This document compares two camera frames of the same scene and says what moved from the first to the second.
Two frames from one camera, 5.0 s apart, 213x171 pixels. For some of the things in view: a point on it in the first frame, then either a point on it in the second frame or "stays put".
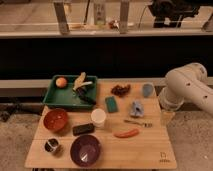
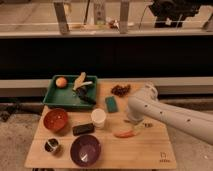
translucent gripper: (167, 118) to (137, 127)
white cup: (98, 117) stays put
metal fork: (146, 125) stays put
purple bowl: (85, 150) stays put
